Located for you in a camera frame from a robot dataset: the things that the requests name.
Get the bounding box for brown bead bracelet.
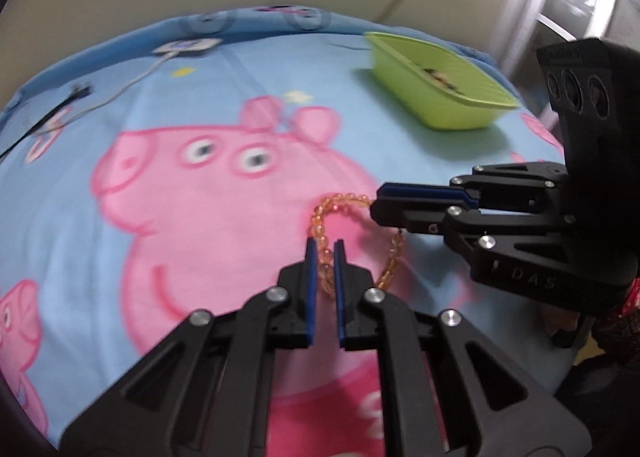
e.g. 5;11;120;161
421;67;464;94

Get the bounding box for black cable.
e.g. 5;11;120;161
0;82;94;158

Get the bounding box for person's right forearm red sleeve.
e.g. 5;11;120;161
589;277;640;369

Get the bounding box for green plastic tray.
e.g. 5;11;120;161
363;31;521;132

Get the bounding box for orange bead bracelet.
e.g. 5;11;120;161
307;192;407;300

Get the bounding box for white charging cable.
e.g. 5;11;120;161
65;53;174;116

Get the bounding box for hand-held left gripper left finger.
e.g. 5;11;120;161
60;238;316;457

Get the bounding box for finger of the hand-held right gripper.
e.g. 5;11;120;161
369;197;577;259
376;160;570;216

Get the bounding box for printed blue pig blanket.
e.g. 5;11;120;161
0;4;596;457

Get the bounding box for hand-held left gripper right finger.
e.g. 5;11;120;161
333;239;593;457

